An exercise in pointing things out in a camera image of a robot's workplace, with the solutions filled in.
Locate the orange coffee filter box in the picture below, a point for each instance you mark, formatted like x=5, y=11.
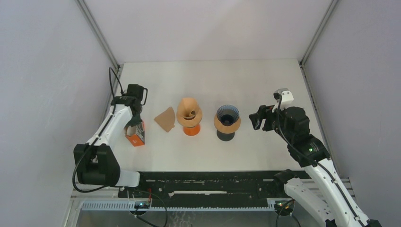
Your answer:
x=135, y=134

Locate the blue glass dripper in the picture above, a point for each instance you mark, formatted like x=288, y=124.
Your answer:
x=228, y=115

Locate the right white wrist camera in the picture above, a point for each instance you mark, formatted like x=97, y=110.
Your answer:
x=283, y=97

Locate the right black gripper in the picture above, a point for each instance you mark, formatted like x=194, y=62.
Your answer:
x=264, y=112

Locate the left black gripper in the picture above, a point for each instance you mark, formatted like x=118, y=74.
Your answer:
x=134, y=122

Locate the orange glass carafe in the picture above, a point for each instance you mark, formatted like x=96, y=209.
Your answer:
x=192, y=131

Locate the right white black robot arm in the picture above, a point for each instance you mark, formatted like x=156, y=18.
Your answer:
x=336, y=208

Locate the brown paper coffee filter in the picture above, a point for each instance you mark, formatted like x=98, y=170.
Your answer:
x=188, y=108
x=166, y=119

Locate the wooden dripper ring holder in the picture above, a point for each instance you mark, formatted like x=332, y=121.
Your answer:
x=189, y=123

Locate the red black carafe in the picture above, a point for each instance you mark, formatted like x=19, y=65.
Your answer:
x=225, y=136

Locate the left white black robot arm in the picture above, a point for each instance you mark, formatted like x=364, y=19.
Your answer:
x=96, y=160

